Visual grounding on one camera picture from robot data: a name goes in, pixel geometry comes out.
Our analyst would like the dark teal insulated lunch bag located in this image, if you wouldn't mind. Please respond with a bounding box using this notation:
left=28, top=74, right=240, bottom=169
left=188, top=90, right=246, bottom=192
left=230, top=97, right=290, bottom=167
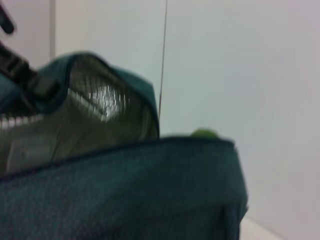
left=0, top=51, right=250, bottom=240

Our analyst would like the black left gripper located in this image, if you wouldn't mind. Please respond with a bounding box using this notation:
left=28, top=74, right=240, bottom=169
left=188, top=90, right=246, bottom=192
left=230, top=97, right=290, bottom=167
left=0, top=2, right=61, bottom=97

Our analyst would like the green cucumber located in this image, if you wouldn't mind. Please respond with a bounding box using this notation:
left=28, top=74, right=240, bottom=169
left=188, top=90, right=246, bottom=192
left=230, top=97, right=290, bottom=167
left=190, top=127, right=220, bottom=139

